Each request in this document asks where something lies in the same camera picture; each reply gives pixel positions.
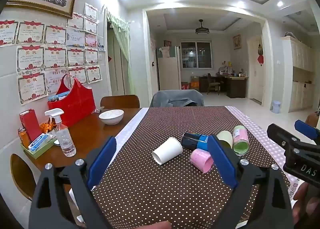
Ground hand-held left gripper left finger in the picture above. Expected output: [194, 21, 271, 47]
[29, 136, 118, 229]

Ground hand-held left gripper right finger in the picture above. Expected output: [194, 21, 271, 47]
[207, 134, 294, 229]

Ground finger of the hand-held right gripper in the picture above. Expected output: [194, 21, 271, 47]
[267, 124, 307, 153]
[294, 119, 320, 142]

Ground cream paper cup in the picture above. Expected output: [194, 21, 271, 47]
[216, 130, 233, 150]

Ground pink and green paper cup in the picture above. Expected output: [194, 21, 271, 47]
[232, 125, 250, 156]

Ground black and blue paper cup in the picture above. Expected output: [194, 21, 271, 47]
[181, 131, 213, 151]

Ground white paper cup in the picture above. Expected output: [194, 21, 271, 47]
[151, 137, 184, 165]

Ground person's right hand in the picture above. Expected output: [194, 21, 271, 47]
[292, 182, 320, 226]

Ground person's left hand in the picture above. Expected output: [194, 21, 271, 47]
[139, 220, 172, 229]

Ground clear spray bottle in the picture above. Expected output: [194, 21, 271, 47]
[44, 108, 77, 157]

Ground white bowl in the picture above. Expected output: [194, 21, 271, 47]
[99, 109, 125, 126]

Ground wooden chair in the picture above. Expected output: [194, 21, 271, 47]
[10, 153, 38, 201]
[100, 95, 140, 109]

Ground red tote bag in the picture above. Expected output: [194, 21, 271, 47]
[47, 74, 96, 127]

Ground brown dotted tablecloth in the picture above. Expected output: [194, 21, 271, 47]
[91, 106, 292, 229]

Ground orange snack packet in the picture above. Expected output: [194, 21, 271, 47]
[39, 122, 56, 134]

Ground blue and white tissue packet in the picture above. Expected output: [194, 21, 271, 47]
[27, 133, 53, 151]

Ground green tray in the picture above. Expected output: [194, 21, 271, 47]
[20, 137, 57, 159]

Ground dark wooden desk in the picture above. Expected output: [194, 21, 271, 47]
[199, 74, 249, 99]

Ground white door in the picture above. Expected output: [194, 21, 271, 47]
[247, 36, 265, 103]

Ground chair with grey jacket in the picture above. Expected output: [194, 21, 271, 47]
[149, 89, 205, 108]

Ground red box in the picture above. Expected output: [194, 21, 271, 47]
[19, 109, 43, 142]

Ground cardboard boxes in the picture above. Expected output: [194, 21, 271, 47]
[181, 76, 200, 91]

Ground red hanging door ornament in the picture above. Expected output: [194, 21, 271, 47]
[257, 43, 265, 66]

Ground white refrigerator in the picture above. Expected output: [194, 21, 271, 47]
[156, 46, 181, 91]

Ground window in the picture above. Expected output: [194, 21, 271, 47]
[180, 41, 213, 69]

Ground green door curtain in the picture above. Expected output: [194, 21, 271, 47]
[106, 10, 132, 94]

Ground dark ceiling fan lamp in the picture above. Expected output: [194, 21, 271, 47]
[195, 19, 210, 35]

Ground cream wall cabinet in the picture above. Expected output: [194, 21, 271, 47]
[281, 35, 316, 113]

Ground group of wall certificates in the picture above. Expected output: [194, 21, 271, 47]
[0, 3, 105, 106]

